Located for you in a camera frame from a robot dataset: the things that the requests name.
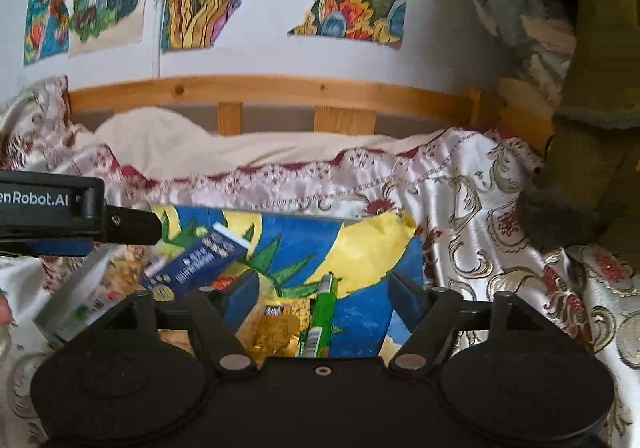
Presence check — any cream bed sheet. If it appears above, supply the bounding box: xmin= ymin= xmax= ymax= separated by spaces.
xmin=75 ymin=108 xmax=452 ymax=179

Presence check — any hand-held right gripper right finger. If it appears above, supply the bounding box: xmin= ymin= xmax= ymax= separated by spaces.
xmin=387 ymin=270 xmax=567 ymax=375

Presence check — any grey floral cloth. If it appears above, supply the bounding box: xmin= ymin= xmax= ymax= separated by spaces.
xmin=445 ymin=0 xmax=592 ymax=89

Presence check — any white wall pipe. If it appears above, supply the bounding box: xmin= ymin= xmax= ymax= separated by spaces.
xmin=150 ymin=0 xmax=169 ymax=78

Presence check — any wooden bed frame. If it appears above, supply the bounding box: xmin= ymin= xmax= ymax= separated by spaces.
xmin=67 ymin=74 xmax=557 ymax=155

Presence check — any dark blue snack box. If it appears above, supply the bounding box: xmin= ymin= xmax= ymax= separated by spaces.
xmin=140 ymin=223 xmax=252 ymax=299

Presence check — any green sausage stick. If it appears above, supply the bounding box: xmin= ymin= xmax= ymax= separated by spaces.
xmin=300 ymin=273 xmax=342 ymax=360

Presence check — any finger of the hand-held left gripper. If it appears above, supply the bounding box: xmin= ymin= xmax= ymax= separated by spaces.
xmin=102 ymin=207 xmax=164 ymax=247
xmin=0 ymin=238 xmax=93 ymax=259

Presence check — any colourful drawing box liner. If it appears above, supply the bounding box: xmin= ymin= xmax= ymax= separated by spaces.
xmin=150 ymin=205 xmax=426 ymax=359

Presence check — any gold foil snack packet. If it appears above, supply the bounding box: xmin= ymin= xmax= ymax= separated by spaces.
xmin=245 ymin=300 xmax=314 ymax=360

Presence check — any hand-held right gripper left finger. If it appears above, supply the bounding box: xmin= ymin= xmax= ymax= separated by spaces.
xmin=75 ymin=270 xmax=262 ymax=375

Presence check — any patterned satin bedspread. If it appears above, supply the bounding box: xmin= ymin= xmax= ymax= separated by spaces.
xmin=0 ymin=75 xmax=640 ymax=448

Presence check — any grey shallow box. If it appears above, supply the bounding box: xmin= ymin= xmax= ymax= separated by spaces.
xmin=32 ymin=205 xmax=427 ymax=360

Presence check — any olive brown hanging garment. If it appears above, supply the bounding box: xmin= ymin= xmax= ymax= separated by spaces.
xmin=516 ymin=0 xmax=640 ymax=255

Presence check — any orange speckled snack packet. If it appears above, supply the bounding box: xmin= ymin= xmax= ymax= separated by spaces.
xmin=100 ymin=245 xmax=157 ymax=289

